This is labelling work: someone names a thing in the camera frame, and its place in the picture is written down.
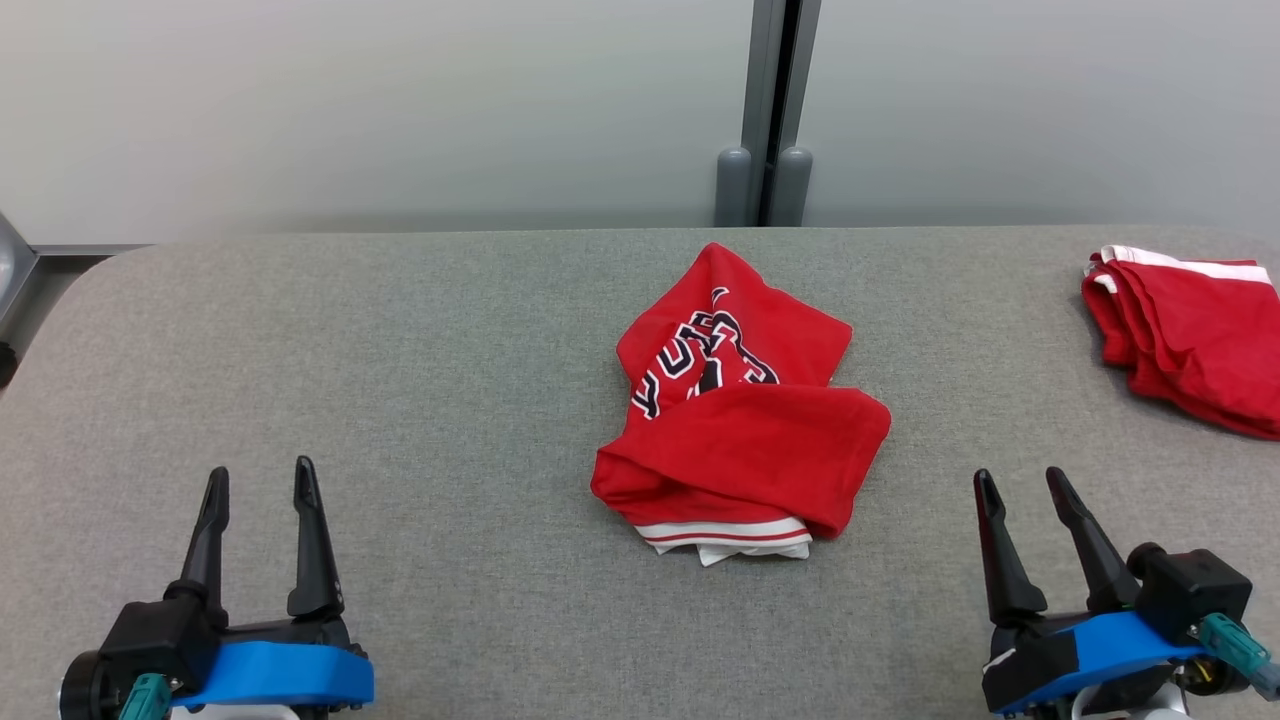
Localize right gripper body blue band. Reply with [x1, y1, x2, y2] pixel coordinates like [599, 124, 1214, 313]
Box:
[982, 610, 1251, 717]

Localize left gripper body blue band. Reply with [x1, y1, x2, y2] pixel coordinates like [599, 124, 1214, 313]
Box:
[170, 617, 376, 716]

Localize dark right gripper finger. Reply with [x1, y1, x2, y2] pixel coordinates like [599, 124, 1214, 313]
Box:
[973, 468, 1048, 628]
[1046, 466, 1141, 614]

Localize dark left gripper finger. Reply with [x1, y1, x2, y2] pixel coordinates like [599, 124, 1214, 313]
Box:
[165, 467, 231, 612]
[287, 456, 345, 619]

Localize red shorts white trim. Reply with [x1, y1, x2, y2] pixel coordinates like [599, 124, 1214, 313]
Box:
[1081, 245, 1280, 441]

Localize red jersey white sleeves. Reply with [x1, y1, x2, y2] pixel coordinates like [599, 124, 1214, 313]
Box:
[590, 242, 893, 568]

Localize teal right cable connector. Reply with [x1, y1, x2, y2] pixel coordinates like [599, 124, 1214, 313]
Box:
[1198, 613, 1280, 701]

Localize teal cable connector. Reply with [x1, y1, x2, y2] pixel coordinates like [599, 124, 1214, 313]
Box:
[1198, 613, 1280, 701]
[118, 673, 173, 720]

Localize teal left cable connector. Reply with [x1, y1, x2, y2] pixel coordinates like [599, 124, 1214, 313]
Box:
[118, 673, 173, 720]

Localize grey metal frame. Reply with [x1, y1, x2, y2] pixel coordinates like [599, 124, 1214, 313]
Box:
[0, 212, 151, 331]

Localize grey cylindrical post foot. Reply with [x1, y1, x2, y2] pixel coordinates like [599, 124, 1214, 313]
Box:
[770, 146, 813, 227]

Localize grey partition post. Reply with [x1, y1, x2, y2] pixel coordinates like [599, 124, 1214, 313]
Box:
[740, 0, 823, 227]

